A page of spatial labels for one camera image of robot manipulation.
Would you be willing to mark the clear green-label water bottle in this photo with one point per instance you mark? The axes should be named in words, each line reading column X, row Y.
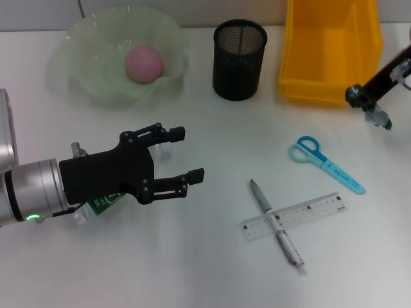
column 102, row 203

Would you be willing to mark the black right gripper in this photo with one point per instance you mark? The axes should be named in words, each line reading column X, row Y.
column 388, row 73

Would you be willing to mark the grey clear pen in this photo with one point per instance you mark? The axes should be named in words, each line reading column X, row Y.
column 261, row 199

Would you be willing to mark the translucent green fruit plate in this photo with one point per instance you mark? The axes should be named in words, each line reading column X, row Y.
column 96, row 48

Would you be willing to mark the transparent plastic ruler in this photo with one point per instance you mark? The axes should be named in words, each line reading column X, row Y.
column 305, row 213

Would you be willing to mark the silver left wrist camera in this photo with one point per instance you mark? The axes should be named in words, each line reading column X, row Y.
column 6, row 128

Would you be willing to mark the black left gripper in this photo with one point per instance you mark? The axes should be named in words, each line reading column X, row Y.
column 109, row 173

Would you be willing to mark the black mesh pen holder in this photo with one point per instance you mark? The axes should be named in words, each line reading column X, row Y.
column 237, row 73

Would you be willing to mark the blue scissors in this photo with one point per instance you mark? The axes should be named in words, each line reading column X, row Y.
column 340, row 174

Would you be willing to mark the yellow plastic bin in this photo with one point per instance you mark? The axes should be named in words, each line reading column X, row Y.
column 330, row 48

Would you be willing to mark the pink peach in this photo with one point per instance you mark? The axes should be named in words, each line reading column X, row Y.
column 144, row 64

